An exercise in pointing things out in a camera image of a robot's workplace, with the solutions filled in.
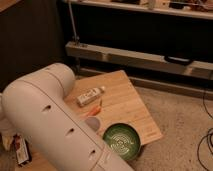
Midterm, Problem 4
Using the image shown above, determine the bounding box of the green bowl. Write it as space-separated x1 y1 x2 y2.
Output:
103 123 141 161

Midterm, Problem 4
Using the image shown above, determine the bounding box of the black cable on floor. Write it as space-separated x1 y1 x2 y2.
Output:
196 70 213 171

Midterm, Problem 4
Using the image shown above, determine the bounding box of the black handle on rail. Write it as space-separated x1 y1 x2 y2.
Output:
164 56 193 66

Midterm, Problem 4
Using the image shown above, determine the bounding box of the grey metal shelf rail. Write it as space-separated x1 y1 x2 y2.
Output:
65 41 213 80

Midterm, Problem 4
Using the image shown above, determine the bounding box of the metal vertical pole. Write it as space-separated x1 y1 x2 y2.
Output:
68 0 79 45

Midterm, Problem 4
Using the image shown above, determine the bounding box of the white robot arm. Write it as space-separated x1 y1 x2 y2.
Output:
2 63 134 171

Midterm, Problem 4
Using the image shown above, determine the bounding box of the upper white shelf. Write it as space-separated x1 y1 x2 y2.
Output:
62 0 213 20

